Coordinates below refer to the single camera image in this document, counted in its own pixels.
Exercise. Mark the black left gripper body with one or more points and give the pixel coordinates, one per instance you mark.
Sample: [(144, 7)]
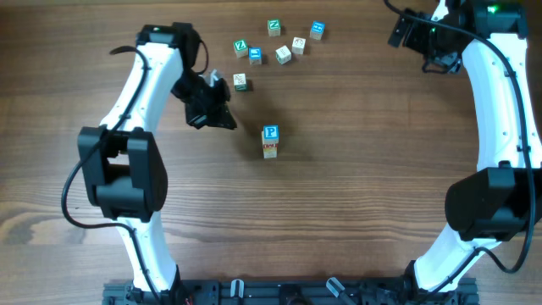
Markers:
[(210, 102)]

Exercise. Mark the plain animal wooden block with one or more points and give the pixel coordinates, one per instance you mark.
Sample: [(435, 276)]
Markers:
[(283, 54)]

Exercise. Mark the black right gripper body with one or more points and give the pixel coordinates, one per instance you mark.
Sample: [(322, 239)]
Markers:
[(425, 39)]

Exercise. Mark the green top left block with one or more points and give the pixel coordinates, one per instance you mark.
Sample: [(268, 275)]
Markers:
[(241, 48)]

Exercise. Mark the green top far block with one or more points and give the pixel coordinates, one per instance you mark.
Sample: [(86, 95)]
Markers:
[(274, 27)]

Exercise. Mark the green V wooden block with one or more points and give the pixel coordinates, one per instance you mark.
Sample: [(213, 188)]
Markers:
[(240, 82)]

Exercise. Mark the red side 2 block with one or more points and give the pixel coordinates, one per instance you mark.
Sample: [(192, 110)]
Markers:
[(298, 45)]

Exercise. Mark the blue P wooden block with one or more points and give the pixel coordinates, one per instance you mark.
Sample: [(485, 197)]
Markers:
[(270, 134)]

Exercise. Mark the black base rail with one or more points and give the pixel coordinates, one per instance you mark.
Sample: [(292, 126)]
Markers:
[(370, 291)]

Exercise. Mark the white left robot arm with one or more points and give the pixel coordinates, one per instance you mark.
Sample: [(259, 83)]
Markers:
[(123, 170)]

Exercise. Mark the plain A wooden block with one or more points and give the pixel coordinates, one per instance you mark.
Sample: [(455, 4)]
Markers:
[(270, 153)]

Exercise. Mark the blue top left block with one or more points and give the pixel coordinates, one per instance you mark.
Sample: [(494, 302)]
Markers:
[(255, 56)]

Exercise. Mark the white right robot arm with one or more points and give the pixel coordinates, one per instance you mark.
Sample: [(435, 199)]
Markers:
[(502, 198)]

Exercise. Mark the red M wooden block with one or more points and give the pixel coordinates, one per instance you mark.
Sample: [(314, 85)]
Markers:
[(270, 146)]

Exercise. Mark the blue top far block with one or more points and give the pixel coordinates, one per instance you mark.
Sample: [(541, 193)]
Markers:
[(317, 30)]

